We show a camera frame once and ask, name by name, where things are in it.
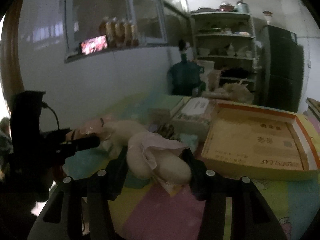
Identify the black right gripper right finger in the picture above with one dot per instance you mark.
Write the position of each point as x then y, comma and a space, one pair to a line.
251, 216

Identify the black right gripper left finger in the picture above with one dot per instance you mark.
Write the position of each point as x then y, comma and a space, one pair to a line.
62, 217

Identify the white plush bunny toy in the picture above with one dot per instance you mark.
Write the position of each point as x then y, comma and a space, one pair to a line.
149, 154

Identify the leopard print cloth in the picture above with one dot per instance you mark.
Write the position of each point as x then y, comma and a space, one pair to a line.
167, 131

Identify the light green soft pack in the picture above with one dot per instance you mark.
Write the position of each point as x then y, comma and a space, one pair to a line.
191, 140

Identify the orange rimmed cardboard box lid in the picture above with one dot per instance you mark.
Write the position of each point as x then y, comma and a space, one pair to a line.
261, 143

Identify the white printed carton box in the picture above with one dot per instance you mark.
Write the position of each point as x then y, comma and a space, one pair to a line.
193, 114

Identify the phone with lit screen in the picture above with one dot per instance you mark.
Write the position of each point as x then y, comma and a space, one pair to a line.
93, 45

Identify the yellowish plastic bag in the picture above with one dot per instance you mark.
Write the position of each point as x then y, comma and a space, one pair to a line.
238, 93

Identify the black refrigerator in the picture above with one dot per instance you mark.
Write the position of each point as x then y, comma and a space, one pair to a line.
283, 69

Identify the green topped box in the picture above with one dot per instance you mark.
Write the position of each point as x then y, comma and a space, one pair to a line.
165, 107

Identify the amber bottle one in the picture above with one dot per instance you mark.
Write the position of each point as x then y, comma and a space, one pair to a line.
103, 29

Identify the amber bottle two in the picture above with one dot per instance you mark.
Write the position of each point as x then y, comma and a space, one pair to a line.
115, 38

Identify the amber bottle four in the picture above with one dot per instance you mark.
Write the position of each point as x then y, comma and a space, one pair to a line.
134, 34

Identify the blue water jug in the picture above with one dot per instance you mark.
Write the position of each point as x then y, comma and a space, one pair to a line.
185, 76

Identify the amber bottle three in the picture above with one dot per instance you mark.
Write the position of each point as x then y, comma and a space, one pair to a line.
125, 32

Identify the grey framed interior window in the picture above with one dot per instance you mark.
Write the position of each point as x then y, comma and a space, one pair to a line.
93, 26

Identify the grey metal shelf rack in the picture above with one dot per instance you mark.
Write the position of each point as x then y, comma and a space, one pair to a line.
228, 40

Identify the glass jar on fridge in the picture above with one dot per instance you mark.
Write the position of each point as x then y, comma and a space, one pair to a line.
268, 17

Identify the light green pot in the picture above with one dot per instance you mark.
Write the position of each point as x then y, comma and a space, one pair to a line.
242, 7

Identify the red lidded pot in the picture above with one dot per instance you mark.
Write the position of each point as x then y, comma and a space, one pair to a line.
226, 7

